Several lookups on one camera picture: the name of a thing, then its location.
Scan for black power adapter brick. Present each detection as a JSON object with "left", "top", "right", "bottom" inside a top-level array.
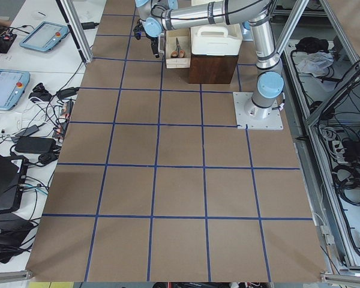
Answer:
[{"left": 14, "top": 137, "right": 56, "bottom": 154}]

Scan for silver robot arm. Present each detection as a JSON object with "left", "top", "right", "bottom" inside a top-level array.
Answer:
[{"left": 134, "top": 0, "right": 284, "bottom": 120}]

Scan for blue teach pendant far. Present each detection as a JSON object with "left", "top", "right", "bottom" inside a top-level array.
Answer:
[{"left": 19, "top": 21, "right": 69, "bottom": 52}]

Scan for aluminium frame post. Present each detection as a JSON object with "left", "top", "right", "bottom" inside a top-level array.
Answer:
[{"left": 56, "top": 0, "right": 93, "bottom": 64}]

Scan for white plastic tray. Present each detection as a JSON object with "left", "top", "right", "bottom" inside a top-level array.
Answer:
[{"left": 190, "top": 22, "right": 242, "bottom": 56}]

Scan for white crumpled cloth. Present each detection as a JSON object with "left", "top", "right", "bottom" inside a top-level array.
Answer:
[{"left": 296, "top": 52, "right": 334, "bottom": 77}]

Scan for blue teach pendant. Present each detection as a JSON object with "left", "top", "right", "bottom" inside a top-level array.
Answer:
[
  {"left": 19, "top": 21, "right": 69, "bottom": 52},
  {"left": 0, "top": 69, "right": 31, "bottom": 110}
]

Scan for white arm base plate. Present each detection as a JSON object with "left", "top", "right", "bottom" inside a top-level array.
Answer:
[{"left": 233, "top": 92, "right": 284, "bottom": 130}]

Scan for black monitor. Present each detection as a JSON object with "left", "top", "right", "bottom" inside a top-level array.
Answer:
[{"left": 0, "top": 154, "right": 29, "bottom": 214}]

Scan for blue teach pendant near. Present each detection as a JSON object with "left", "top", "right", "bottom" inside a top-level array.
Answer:
[{"left": 0, "top": 69, "right": 31, "bottom": 110}]

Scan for dark brown wooden cabinet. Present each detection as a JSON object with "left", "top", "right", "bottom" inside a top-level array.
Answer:
[{"left": 188, "top": 54, "right": 239, "bottom": 84}]

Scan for white drawer handle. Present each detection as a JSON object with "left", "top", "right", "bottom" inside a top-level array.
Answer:
[{"left": 158, "top": 33, "right": 166, "bottom": 58}]

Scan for grey orange scissors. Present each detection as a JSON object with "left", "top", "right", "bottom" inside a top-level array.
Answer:
[{"left": 170, "top": 38, "right": 185, "bottom": 58}]

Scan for light wooden drawer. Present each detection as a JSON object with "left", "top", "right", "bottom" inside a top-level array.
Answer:
[{"left": 165, "top": 28, "right": 191, "bottom": 69}]

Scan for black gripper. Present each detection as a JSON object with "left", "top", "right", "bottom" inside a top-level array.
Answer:
[{"left": 145, "top": 33, "right": 160, "bottom": 58}]

